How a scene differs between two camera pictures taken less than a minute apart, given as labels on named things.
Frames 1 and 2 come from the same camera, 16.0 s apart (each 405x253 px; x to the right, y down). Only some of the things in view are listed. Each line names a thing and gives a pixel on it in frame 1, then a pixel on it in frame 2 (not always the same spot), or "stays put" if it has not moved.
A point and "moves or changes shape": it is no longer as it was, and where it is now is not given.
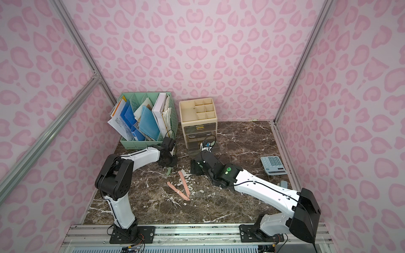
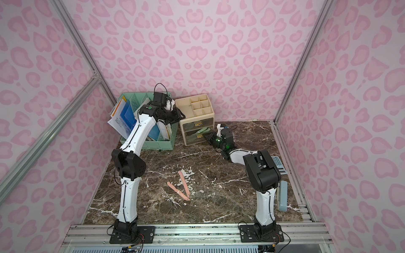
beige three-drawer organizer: [199, 118] moves or changes shape
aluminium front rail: [98, 237] stays put
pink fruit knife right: [183, 178] stays put
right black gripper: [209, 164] → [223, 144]
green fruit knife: [169, 171] → [200, 134]
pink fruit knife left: [181, 194] stays put
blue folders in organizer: [146, 122] stays put
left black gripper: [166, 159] → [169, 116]
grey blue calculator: [273, 165] stays put
